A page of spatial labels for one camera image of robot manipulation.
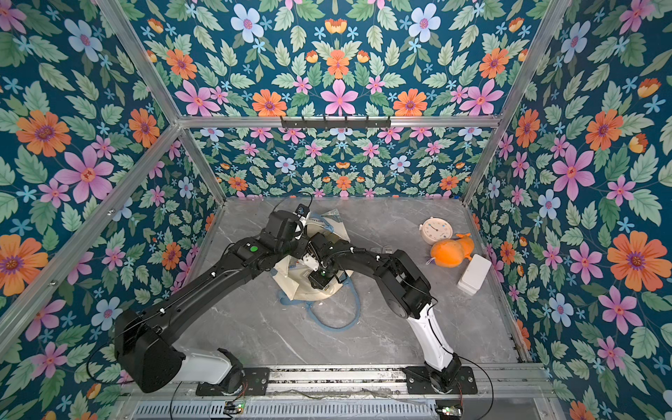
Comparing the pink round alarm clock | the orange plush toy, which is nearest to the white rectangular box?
the orange plush toy

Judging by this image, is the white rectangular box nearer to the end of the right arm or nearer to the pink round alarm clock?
the pink round alarm clock

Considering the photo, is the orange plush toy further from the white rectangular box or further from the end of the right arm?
the end of the right arm

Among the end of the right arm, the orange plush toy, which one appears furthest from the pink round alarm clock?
the end of the right arm

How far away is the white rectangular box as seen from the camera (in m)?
0.90

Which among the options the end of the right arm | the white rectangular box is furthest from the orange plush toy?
the end of the right arm

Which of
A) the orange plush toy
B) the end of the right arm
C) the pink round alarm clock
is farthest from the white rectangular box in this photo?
the end of the right arm

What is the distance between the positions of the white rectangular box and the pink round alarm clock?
0.14 metres

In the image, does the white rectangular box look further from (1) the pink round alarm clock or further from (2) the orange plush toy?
(1) the pink round alarm clock

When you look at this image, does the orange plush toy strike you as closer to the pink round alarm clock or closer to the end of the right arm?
the pink round alarm clock

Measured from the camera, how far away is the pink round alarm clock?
3.48 feet
